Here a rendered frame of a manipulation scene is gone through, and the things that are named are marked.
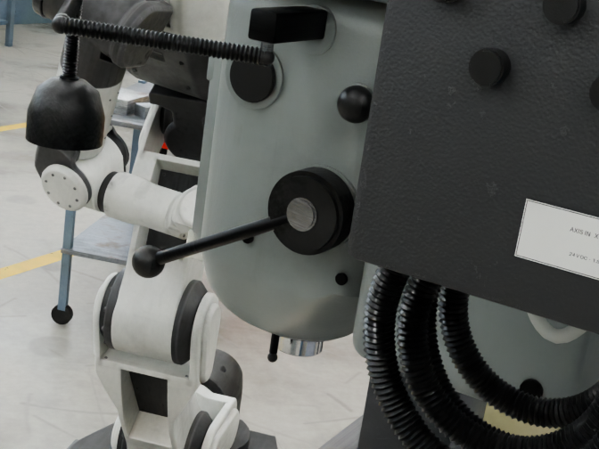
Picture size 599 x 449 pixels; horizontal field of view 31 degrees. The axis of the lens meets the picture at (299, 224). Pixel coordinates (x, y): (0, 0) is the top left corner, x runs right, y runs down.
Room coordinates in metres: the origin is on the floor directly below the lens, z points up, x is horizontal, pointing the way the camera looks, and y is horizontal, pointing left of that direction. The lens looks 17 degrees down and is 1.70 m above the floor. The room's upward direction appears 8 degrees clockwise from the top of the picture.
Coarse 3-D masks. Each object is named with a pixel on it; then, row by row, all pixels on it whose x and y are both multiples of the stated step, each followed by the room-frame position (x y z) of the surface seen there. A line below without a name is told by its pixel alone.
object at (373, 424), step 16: (368, 384) 1.29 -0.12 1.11; (368, 400) 1.29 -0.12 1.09; (464, 400) 1.28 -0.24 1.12; (480, 400) 1.40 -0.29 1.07; (368, 416) 1.29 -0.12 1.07; (480, 416) 1.42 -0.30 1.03; (368, 432) 1.28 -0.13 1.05; (384, 432) 1.28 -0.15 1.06; (432, 432) 1.26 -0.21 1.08; (368, 448) 1.28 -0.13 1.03; (384, 448) 1.28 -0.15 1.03; (400, 448) 1.27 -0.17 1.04
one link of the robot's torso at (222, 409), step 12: (204, 396) 1.94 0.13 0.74; (216, 396) 1.95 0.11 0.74; (228, 396) 1.96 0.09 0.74; (204, 408) 1.94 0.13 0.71; (216, 408) 1.94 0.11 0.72; (228, 408) 1.91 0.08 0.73; (216, 420) 1.85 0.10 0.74; (228, 420) 1.89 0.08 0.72; (216, 432) 1.83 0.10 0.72; (228, 432) 1.89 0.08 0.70; (204, 444) 1.79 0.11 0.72; (216, 444) 1.81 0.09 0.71; (228, 444) 1.91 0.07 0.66
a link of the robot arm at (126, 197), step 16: (112, 144) 1.60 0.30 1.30; (80, 160) 1.54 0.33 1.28; (96, 160) 1.56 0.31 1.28; (112, 160) 1.58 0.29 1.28; (96, 176) 1.55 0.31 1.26; (112, 176) 1.57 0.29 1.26; (128, 176) 1.56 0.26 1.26; (96, 192) 1.55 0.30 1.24; (112, 192) 1.54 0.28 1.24; (128, 192) 1.54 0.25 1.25; (144, 192) 1.54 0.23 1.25; (160, 192) 1.54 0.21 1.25; (176, 192) 1.54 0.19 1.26; (96, 208) 1.56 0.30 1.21; (112, 208) 1.54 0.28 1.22; (128, 208) 1.53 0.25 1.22; (144, 208) 1.53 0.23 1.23; (160, 208) 1.52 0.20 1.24; (144, 224) 1.54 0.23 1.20; (160, 224) 1.52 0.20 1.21
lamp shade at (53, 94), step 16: (48, 80) 1.00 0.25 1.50; (64, 80) 0.99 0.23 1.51; (80, 80) 1.00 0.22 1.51; (32, 96) 1.00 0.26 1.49; (48, 96) 0.98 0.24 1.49; (64, 96) 0.98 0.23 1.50; (80, 96) 0.98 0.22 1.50; (96, 96) 1.00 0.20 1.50; (32, 112) 0.98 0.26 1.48; (48, 112) 0.97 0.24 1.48; (64, 112) 0.97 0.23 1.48; (80, 112) 0.98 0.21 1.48; (96, 112) 0.99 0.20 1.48; (32, 128) 0.98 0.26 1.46; (48, 128) 0.97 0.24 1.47; (64, 128) 0.97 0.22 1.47; (80, 128) 0.98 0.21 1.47; (96, 128) 0.99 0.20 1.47; (48, 144) 0.97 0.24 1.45; (64, 144) 0.97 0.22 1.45; (80, 144) 0.98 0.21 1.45; (96, 144) 0.99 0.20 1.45
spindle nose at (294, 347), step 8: (280, 336) 0.97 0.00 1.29; (280, 344) 0.97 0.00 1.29; (288, 344) 0.97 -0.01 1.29; (296, 344) 0.96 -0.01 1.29; (304, 344) 0.96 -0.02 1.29; (312, 344) 0.97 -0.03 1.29; (320, 344) 0.98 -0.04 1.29; (288, 352) 0.97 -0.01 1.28; (296, 352) 0.96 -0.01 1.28; (304, 352) 0.97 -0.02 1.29; (312, 352) 0.97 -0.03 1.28; (320, 352) 0.98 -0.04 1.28
